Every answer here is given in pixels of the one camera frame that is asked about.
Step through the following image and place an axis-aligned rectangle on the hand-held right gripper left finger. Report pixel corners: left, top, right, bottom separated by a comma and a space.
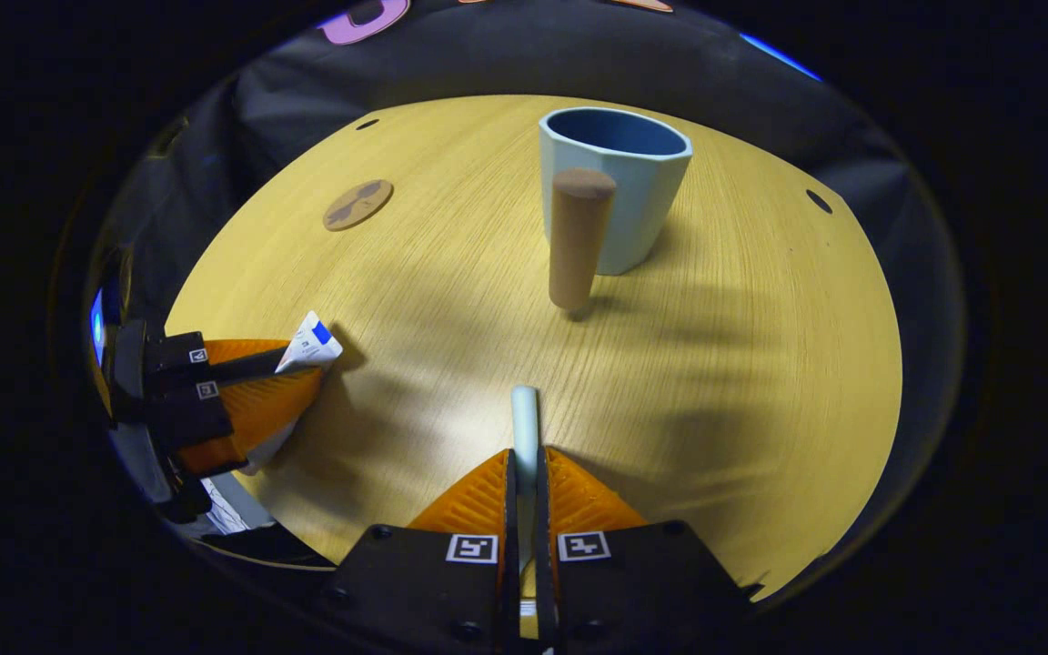
327, 447, 522, 652

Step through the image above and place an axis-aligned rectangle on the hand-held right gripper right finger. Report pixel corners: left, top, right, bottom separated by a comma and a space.
537, 445, 753, 652

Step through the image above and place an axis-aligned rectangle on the wooden desktop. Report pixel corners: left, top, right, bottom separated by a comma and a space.
165, 94, 904, 640

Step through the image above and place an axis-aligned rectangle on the blue cup with wooden handle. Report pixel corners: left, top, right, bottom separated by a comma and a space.
538, 106, 695, 314

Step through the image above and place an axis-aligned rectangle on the black backdrop cloth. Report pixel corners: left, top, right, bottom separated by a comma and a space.
78, 0, 971, 592

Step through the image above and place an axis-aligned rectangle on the white toothpaste tube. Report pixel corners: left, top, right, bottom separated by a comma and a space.
240, 310, 345, 476

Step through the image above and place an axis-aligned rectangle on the pale green toothbrush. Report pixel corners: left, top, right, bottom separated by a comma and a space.
510, 384, 541, 638

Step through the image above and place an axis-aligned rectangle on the round brown coaster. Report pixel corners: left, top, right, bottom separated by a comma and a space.
322, 178, 396, 233

